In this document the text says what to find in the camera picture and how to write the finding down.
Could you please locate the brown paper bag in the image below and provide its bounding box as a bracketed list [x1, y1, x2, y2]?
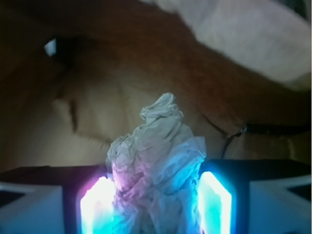
[0, 0, 312, 171]

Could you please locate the white paper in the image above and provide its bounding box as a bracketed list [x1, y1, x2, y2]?
[106, 93, 206, 234]

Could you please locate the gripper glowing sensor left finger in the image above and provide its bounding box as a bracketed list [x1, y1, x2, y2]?
[0, 165, 115, 234]

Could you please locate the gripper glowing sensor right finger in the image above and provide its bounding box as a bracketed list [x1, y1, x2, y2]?
[198, 159, 312, 234]

